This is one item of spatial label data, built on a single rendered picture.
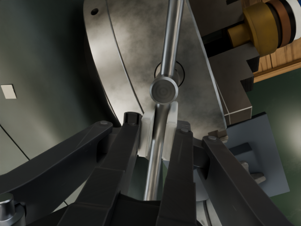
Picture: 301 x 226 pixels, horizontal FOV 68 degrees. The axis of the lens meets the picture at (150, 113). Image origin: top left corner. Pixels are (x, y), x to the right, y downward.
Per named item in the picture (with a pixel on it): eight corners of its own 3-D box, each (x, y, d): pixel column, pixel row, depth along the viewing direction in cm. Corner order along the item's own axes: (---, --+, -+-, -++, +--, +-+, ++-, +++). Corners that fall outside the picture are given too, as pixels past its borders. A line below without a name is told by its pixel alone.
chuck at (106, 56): (165, 125, 60) (153, 205, 30) (120, 7, 53) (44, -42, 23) (178, 121, 59) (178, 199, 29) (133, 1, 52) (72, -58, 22)
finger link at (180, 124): (174, 143, 14) (221, 151, 14) (175, 119, 19) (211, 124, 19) (170, 164, 15) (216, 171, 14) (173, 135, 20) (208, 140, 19)
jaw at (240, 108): (187, 82, 40) (207, 142, 34) (181, 65, 36) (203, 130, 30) (250, 59, 38) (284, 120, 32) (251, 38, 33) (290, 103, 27)
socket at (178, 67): (158, 57, 27) (156, 58, 25) (185, 60, 27) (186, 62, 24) (155, 83, 28) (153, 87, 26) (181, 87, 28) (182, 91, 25)
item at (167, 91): (162, 62, 27) (150, 75, 17) (180, 64, 27) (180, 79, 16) (160, 79, 28) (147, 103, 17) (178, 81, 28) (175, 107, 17)
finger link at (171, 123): (166, 123, 16) (177, 124, 16) (170, 100, 22) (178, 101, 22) (161, 160, 17) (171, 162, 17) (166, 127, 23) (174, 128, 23)
